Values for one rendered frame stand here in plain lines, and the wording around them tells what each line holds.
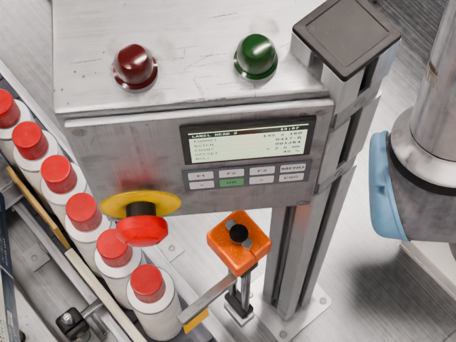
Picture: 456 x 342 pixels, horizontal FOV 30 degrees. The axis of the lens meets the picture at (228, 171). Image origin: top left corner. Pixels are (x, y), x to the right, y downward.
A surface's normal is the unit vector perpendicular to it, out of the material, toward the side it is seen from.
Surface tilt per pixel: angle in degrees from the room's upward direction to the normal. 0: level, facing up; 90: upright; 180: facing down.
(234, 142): 90
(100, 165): 90
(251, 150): 90
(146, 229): 49
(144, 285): 2
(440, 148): 72
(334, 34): 0
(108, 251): 2
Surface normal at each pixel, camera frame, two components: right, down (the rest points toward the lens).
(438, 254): 0.03, -0.34
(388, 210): -0.08, 0.42
